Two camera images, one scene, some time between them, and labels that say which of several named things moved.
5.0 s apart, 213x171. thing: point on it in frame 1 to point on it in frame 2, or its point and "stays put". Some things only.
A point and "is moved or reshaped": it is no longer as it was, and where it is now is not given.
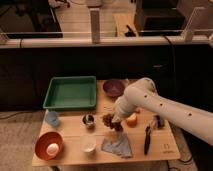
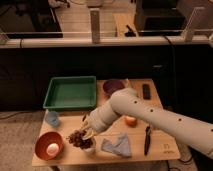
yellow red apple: x=132 y=120 stays put
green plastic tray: x=71 y=92 stays put
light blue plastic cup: x=52 y=118 stays put
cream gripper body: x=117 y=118 to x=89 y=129
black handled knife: x=147 y=145 stays put
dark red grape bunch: x=107 y=120 is moved or reshaped
